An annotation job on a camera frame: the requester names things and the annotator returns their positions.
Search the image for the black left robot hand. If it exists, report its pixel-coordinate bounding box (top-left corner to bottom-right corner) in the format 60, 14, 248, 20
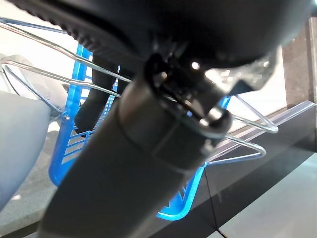
9, 0, 317, 238

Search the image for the blue plastic shopping basket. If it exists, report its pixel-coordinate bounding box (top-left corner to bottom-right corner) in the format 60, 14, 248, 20
49, 46, 231, 221

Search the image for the grey plate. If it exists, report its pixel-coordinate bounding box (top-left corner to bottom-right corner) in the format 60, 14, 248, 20
0, 90, 56, 207

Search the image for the dark shelf board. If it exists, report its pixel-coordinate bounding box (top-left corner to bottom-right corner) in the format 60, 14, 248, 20
153, 105, 317, 238

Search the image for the clear plastic shelf edge strip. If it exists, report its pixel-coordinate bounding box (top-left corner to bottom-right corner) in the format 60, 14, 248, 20
210, 100, 317, 159

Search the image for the metal wire basket handle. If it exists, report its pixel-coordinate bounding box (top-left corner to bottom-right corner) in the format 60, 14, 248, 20
0, 59, 267, 165

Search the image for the chrome wire dish rack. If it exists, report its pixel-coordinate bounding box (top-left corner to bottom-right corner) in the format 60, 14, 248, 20
0, 17, 279, 134

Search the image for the dark brown shelf post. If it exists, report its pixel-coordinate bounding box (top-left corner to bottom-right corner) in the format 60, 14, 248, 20
282, 16, 317, 108

